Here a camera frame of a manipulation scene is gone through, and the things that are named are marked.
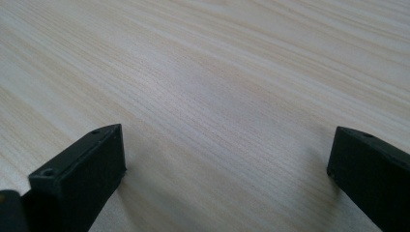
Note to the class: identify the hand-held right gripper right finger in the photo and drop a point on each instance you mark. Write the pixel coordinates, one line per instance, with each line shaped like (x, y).
(374, 174)

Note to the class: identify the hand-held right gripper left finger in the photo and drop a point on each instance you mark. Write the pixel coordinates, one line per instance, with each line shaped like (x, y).
(80, 180)

